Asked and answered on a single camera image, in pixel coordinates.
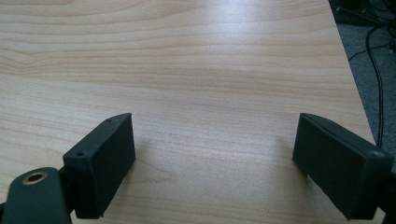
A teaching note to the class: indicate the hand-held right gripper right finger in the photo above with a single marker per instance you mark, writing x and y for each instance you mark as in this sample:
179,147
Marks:
336,168

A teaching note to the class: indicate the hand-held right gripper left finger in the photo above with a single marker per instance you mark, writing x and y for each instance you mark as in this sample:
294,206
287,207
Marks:
102,165

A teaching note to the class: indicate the dark equipment base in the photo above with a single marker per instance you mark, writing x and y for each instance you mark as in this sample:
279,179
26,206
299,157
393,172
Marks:
362,11

